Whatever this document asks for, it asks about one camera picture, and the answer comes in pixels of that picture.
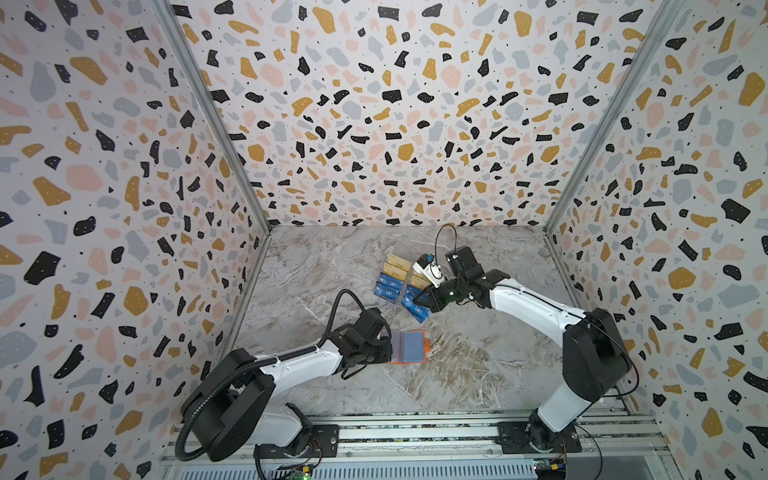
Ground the right aluminium corner post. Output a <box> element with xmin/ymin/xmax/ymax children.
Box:
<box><xmin>544</xmin><ymin>0</ymin><xmax>687</xmax><ymax>238</ymax></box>

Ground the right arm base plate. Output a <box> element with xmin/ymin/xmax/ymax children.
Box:
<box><xmin>495</xmin><ymin>421</ymin><xmax>582</xmax><ymax>455</ymax></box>

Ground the left aluminium corner post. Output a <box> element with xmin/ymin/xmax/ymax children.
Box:
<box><xmin>152</xmin><ymin>0</ymin><xmax>270</xmax><ymax>236</ymax></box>

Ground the gold card back left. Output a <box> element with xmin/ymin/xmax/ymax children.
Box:
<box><xmin>386</xmin><ymin>254</ymin><xmax>413</xmax><ymax>272</ymax></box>

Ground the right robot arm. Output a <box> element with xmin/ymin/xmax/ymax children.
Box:
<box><xmin>412</xmin><ymin>246</ymin><xmax>634</xmax><ymax>453</ymax></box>

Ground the aluminium corner post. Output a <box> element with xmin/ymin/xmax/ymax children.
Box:
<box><xmin>544</xmin><ymin>0</ymin><xmax>687</xmax><ymax>238</ymax></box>
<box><xmin>152</xmin><ymin>0</ymin><xmax>270</xmax><ymax>236</ymax></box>

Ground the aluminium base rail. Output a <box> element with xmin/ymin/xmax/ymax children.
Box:
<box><xmin>158</xmin><ymin>410</ymin><xmax>679</xmax><ymax>480</ymax></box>

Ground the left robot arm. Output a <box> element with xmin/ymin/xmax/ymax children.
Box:
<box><xmin>174</xmin><ymin>308</ymin><xmax>393</xmax><ymax>462</ymax></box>

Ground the blue card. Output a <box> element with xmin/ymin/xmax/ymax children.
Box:
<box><xmin>377</xmin><ymin>272</ymin><xmax>403</xmax><ymax>291</ymax></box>
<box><xmin>406</xmin><ymin>285</ymin><xmax>422</xmax><ymax>301</ymax></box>
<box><xmin>374</xmin><ymin>282</ymin><xmax>400</xmax><ymax>303</ymax></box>
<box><xmin>401</xmin><ymin>296</ymin><xmax>430</xmax><ymax>323</ymax></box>

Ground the orange card holder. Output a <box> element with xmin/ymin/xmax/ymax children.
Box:
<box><xmin>390</xmin><ymin>330</ymin><xmax>430</xmax><ymax>365</ymax></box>

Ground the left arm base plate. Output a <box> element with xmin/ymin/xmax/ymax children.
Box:
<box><xmin>283</xmin><ymin>424</ymin><xmax>340</xmax><ymax>458</ymax></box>

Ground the left black corrugated cable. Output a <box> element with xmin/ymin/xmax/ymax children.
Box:
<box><xmin>175</xmin><ymin>289</ymin><xmax>368</xmax><ymax>462</ymax></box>

